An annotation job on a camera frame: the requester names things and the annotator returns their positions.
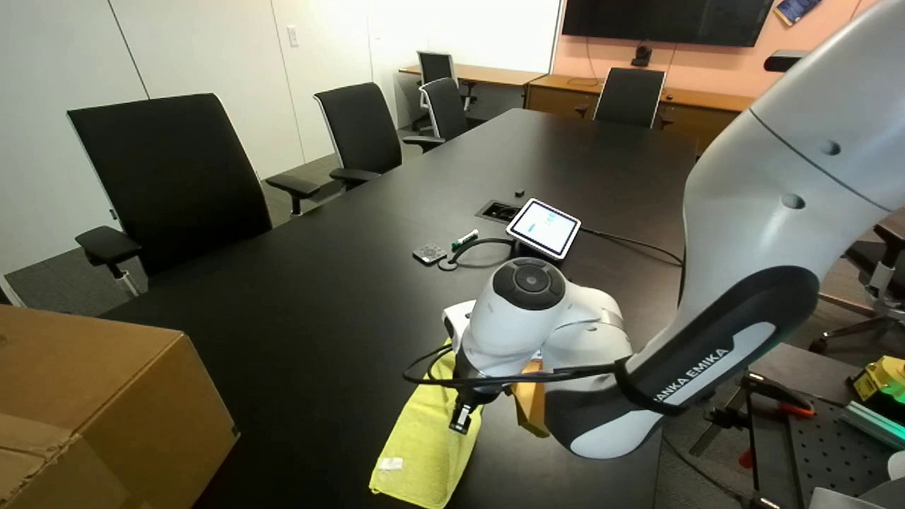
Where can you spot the small black sideboard device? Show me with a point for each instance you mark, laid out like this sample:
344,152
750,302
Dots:
643,56

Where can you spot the orange wrist mount block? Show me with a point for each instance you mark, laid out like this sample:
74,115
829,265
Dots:
529,399

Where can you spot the white screen tablet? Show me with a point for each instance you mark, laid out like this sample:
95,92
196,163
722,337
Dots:
544,227

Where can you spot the wooden sideboard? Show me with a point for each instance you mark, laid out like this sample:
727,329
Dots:
555,92

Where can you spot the yellow green box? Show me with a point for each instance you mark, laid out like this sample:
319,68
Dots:
882,377

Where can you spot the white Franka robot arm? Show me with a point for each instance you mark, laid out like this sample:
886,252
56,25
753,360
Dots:
783,189

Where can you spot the teal green device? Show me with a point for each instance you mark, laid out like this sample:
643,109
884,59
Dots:
879,422

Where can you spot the white wall switch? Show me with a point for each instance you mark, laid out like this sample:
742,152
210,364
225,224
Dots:
292,39

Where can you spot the black wall television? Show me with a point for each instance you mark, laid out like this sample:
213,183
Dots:
669,18

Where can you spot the small grey adapter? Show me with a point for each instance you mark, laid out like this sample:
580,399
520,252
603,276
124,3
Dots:
464,238

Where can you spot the brown cardboard box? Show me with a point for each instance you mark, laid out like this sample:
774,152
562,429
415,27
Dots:
95,405

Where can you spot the black perforated board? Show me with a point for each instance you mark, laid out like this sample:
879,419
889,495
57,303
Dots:
829,463

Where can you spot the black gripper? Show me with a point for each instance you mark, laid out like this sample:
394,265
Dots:
470,396

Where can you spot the small black phone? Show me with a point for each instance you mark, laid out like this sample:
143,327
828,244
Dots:
429,255

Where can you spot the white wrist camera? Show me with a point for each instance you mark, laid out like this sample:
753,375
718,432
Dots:
459,323

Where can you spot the large black office chair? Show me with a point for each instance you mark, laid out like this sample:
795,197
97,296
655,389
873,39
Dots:
170,179

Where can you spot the yellow cloth towel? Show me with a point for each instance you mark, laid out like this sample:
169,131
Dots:
421,454

